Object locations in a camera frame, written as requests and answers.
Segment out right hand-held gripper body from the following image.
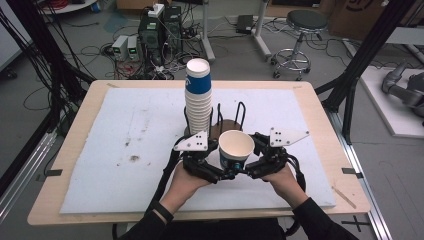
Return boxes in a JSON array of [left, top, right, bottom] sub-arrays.
[[247, 126, 311, 180]]

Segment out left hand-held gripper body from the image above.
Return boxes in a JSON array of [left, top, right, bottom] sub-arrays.
[[173, 130, 223, 184]]

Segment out blue white paper cup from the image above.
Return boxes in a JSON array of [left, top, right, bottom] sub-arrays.
[[218, 129, 256, 171]]

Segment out brown wire cup holder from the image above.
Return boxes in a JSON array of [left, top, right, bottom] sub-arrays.
[[183, 100, 247, 144]]

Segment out stack of paper cups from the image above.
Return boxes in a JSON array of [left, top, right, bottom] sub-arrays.
[[184, 58, 214, 138]]

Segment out person's right hand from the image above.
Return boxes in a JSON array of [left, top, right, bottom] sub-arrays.
[[263, 163, 310, 210]]

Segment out person's left hand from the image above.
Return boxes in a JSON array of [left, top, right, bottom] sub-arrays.
[[159, 162, 212, 215]]

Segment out person's dark lap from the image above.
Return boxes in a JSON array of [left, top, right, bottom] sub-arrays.
[[159, 218, 288, 240]]

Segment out black wristband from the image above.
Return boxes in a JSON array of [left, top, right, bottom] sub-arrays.
[[152, 200, 175, 224]]

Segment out white foam mat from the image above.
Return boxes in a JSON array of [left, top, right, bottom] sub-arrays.
[[59, 87, 336, 214]]

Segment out black tape cross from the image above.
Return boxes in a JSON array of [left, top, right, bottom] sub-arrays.
[[341, 214, 370, 233]]

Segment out white desk leg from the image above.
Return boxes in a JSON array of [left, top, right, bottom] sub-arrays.
[[252, 0, 273, 61], [199, 0, 216, 61]]

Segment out grey power supply unit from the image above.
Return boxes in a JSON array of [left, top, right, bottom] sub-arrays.
[[126, 35, 140, 62], [111, 34, 129, 62]]

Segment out black computer tower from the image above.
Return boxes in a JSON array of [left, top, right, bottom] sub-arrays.
[[163, 4, 184, 56], [138, 13, 166, 66]]

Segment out black flat box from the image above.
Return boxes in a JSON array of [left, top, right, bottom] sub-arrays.
[[235, 14, 255, 35]]

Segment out white floor platform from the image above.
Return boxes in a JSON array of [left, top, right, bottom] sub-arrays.
[[359, 65, 424, 139]]

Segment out black round stool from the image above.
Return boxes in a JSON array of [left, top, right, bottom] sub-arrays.
[[270, 9, 329, 82]]

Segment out white power strip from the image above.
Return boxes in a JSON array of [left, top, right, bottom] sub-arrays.
[[147, 3, 166, 19]]

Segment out brown cardboard box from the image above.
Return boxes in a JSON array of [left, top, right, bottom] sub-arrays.
[[328, 0, 394, 41]]

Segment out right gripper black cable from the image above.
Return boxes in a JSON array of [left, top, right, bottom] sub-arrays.
[[284, 153, 308, 238]]

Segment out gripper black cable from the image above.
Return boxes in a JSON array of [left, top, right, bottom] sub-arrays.
[[144, 146, 185, 216], [284, 153, 308, 238]]

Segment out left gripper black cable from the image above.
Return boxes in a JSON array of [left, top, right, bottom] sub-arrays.
[[144, 146, 185, 216]]

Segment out aluminium rail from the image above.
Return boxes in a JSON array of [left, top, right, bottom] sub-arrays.
[[0, 129, 58, 223], [328, 109, 393, 240]]

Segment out black metal frame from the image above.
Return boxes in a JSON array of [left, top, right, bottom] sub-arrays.
[[314, 0, 418, 145]]

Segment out black cable bundle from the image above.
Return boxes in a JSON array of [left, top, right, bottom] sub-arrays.
[[0, 0, 96, 134]]

